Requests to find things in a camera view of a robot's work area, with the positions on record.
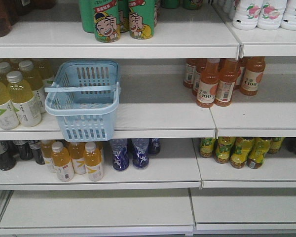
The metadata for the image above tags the white top shelf board right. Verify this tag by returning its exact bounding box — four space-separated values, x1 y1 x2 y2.
212 1 296 57

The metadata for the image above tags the white shelf board bottom left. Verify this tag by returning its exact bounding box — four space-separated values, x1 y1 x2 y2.
0 189 194 236

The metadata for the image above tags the dark tea bottle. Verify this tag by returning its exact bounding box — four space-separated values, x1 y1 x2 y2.
0 141 16 171
28 140 45 165
12 140 33 160

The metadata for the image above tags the light blue plastic basket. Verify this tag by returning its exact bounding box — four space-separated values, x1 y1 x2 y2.
45 59 121 142

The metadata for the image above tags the white shelf board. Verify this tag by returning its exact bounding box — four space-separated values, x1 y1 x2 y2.
190 188 296 234
0 189 194 236
0 74 217 141
0 138 201 191
0 0 239 59
210 74 296 137
212 1 296 57
192 138 296 188

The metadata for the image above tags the white shelf board middle right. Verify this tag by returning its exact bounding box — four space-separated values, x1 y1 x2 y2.
192 138 296 188

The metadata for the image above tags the orange C100 drink bottle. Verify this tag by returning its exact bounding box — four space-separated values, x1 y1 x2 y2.
240 56 265 96
214 58 238 107
196 58 220 108

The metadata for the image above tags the white top shelf board left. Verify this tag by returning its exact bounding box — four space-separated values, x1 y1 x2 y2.
0 0 239 59

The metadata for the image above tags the blue sports drink bottle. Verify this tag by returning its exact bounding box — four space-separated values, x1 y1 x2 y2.
110 139 129 171
148 138 161 155
132 138 149 169

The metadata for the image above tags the white shelf board upper right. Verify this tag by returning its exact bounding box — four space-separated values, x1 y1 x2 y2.
210 74 296 137

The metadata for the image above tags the pale yellow drink bottle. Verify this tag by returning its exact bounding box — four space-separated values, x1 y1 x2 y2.
19 60 46 113
0 81 20 130
6 71 41 127

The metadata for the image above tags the white shelf board upper left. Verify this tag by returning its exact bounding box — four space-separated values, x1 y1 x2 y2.
0 74 217 141

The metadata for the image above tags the yellow lemon tea bottle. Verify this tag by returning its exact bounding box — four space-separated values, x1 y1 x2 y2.
230 137 255 169
199 137 216 158
247 137 272 169
215 136 236 163

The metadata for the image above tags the orange juice bottle white label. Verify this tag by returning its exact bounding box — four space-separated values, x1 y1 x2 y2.
52 141 74 182
69 142 86 175
83 142 104 181

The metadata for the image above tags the white shelf board bottom right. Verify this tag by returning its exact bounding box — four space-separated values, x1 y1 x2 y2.
190 188 296 234

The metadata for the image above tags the white peach drink bottle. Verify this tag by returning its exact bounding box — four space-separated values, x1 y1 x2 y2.
232 0 263 31
257 0 287 30
280 0 296 31

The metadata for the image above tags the white shelf board middle left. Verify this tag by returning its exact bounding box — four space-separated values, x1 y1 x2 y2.
0 138 201 191

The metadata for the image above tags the green cartoon drink can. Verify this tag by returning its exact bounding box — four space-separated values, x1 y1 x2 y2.
128 0 155 40
91 0 120 43

